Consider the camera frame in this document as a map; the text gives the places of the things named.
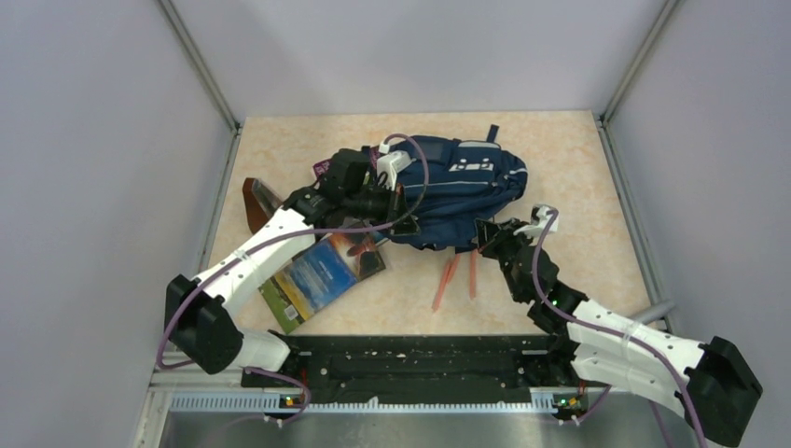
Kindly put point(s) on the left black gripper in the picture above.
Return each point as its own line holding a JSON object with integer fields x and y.
{"x": 395, "y": 208}

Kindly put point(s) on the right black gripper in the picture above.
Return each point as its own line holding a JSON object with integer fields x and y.
{"x": 492, "y": 235}

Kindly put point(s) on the navy blue backpack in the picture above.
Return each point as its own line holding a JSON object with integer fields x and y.
{"x": 468, "y": 180}

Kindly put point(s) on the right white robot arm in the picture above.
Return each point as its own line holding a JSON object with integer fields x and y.
{"x": 710, "y": 385}

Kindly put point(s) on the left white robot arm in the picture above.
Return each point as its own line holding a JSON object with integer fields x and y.
{"x": 200, "y": 311}

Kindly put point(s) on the orange pen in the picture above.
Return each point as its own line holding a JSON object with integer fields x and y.
{"x": 445, "y": 278}
{"x": 472, "y": 275}

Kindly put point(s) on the blue yellow landscape book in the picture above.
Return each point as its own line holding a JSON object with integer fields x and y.
{"x": 320, "y": 275}

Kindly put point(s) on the purple picture book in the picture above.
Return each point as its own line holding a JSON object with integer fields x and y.
{"x": 320, "y": 168}

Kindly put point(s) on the brown wedge stand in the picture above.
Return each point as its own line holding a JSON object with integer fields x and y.
{"x": 260, "y": 203}

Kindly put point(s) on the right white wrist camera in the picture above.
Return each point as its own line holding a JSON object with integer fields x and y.
{"x": 544, "y": 219}

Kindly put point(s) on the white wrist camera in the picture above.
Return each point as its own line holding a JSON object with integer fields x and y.
{"x": 544, "y": 219}
{"x": 389, "y": 163}

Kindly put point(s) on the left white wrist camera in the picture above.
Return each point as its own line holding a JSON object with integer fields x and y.
{"x": 389, "y": 163}

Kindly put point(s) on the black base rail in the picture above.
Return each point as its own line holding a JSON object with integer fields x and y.
{"x": 428, "y": 370}

